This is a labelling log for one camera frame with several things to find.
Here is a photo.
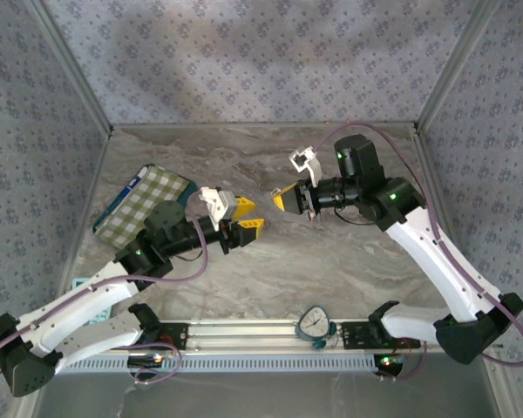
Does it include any blue white packet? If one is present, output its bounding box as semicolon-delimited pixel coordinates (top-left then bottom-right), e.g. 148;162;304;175
108;169;148;214

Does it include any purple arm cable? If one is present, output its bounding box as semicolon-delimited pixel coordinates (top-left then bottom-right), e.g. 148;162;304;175
316;121;523;382
0;191;210;387

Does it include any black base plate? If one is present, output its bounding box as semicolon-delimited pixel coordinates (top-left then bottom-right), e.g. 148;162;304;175
126;321;189;352
339;320;423;350

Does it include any grey slotted cable duct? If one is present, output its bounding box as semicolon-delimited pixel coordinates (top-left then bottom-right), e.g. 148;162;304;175
60;354;378;376

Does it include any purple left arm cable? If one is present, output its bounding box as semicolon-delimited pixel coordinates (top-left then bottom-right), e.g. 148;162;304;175
0;191;210;387

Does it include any aluminium frame post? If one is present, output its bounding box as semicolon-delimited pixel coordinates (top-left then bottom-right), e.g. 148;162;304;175
25;0;114;134
415;0;503;134

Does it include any left electronics board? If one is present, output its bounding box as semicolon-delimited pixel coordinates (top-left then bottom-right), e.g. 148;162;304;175
127;354;165;369

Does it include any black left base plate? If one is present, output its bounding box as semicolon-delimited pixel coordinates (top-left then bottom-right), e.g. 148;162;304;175
126;321;189;352

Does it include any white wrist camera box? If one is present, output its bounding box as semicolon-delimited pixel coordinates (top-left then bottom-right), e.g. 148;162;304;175
198;185;239;232
289;145;323;188

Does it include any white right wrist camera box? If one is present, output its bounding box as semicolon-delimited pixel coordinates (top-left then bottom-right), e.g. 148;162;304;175
289;145;323;188

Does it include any right electronics board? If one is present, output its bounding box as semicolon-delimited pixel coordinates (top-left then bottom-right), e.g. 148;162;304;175
374;353;405;379

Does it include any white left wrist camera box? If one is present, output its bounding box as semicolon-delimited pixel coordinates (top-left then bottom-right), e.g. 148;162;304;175
198;185;239;232

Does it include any teal calculator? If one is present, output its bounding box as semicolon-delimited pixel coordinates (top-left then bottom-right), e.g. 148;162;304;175
71;276;114;326

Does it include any teal alarm clock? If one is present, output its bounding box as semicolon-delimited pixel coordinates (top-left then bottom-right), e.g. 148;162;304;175
294;305;337;350

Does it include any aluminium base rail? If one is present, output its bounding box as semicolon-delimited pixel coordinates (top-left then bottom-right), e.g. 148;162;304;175
58;319;506;354

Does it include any electronics board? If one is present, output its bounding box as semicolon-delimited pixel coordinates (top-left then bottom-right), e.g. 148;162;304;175
127;354;165;369
374;353;405;379

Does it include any aluminium table edge rail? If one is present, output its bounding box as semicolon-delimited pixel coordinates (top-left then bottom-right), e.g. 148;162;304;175
412;125;483;319
47;128;114;321

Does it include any green checked cloth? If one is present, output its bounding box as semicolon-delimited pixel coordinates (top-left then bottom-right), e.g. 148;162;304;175
96;165;191;252

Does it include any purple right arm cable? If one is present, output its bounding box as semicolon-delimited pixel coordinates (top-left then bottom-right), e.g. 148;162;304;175
316;121;523;382

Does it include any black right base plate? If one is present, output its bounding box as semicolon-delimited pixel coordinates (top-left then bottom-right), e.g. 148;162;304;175
339;320;423;350

